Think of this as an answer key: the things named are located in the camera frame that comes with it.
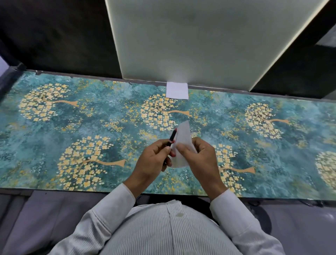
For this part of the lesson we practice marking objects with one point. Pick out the person's left hand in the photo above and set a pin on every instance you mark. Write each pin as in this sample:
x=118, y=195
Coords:
x=149, y=168

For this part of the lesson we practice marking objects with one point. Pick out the person's right hand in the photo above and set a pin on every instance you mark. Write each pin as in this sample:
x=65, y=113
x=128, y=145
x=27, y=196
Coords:
x=204, y=163

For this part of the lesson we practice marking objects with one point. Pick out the white paper square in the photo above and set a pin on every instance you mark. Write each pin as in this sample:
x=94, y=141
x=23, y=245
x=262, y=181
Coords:
x=177, y=90
x=183, y=134

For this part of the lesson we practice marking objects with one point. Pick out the person's left forearm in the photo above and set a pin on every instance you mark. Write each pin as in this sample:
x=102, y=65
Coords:
x=99, y=226

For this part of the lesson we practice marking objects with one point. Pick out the person's right forearm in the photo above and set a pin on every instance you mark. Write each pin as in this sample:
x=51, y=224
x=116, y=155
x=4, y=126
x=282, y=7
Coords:
x=244, y=226

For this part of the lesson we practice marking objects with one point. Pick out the person's striped shirt torso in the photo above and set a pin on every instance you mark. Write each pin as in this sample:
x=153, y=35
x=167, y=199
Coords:
x=170, y=231

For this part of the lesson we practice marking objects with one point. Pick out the teal floral table cover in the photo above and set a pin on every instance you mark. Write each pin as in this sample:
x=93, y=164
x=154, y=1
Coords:
x=52, y=142

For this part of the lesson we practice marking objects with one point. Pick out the frosted white light panel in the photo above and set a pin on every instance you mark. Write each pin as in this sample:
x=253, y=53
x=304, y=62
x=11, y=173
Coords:
x=332, y=95
x=210, y=39

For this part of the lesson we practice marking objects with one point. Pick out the black wrapped metal frame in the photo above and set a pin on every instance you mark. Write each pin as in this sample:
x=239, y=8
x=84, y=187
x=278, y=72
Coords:
x=10, y=77

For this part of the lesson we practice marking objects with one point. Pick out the grey wall sticker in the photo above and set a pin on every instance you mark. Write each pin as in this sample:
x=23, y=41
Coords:
x=327, y=39

